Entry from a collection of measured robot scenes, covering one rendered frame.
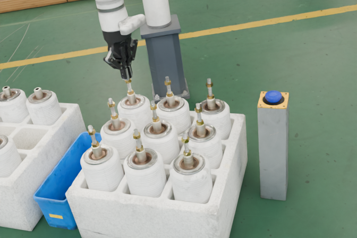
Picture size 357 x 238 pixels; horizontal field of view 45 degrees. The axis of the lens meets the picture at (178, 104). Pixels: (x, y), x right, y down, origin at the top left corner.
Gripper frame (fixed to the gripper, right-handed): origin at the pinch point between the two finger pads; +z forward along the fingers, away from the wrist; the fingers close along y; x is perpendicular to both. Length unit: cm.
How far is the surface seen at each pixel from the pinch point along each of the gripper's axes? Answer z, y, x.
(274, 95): 2.4, -5.8, 41.2
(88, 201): 18.6, 30.8, 6.8
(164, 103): 9.9, -2.4, 9.6
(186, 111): 11.5, -3.3, 16.1
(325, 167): 36, -21, 50
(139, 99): 9.8, -1.8, 1.0
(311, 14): 36, -131, 12
